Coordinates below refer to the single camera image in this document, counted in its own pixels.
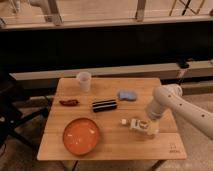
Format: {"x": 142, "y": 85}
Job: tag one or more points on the orange bowl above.
{"x": 81, "y": 136}

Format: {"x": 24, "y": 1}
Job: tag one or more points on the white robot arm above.
{"x": 170, "y": 97}

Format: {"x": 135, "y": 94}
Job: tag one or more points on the black clamp on ledge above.
{"x": 182, "y": 63}

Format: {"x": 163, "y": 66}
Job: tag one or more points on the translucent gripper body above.
{"x": 153, "y": 127}

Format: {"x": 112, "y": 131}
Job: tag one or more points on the blue sponge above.
{"x": 125, "y": 95}

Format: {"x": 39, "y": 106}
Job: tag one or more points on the clear plastic bottle white cap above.
{"x": 135, "y": 124}

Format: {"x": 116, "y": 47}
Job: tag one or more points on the dark red chili pepper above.
{"x": 72, "y": 102}

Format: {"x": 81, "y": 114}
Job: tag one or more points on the black chair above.
{"x": 11, "y": 117}

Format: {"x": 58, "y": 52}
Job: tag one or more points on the wooden folding table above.
{"x": 117, "y": 142}

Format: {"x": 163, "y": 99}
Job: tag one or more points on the clear plastic cup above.
{"x": 84, "y": 80}

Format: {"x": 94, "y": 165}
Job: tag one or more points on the black striped rectangular case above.
{"x": 105, "y": 105}

